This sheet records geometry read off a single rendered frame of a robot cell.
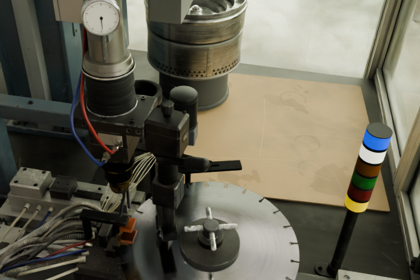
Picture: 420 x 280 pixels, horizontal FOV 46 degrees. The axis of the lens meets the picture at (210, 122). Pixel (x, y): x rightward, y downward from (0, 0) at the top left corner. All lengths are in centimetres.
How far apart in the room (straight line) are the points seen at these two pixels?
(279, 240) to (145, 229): 25
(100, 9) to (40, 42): 77
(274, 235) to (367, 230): 39
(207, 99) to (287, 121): 26
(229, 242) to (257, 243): 6
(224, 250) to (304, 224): 40
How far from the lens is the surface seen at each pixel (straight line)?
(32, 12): 134
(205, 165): 68
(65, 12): 76
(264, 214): 99
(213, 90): 154
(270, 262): 92
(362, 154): 93
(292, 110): 162
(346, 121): 162
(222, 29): 139
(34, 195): 117
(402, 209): 134
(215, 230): 89
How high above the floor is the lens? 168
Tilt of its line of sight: 37 degrees down
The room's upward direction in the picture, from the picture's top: 3 degrees clockwise
